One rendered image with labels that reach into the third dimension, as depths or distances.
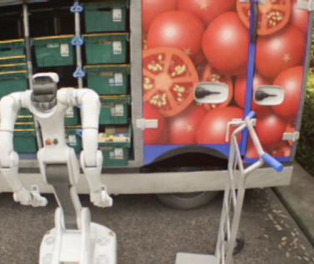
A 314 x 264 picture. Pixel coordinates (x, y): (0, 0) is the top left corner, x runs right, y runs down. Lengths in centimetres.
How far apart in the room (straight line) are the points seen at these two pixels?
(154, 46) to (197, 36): 35
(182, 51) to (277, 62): 82
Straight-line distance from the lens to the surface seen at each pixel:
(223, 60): 229
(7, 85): 269
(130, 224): 274
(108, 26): 238
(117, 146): 228
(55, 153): 156
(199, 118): 234
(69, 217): 190
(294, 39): 253
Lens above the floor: 175
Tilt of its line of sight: 21 degrees down
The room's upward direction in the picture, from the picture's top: straight up
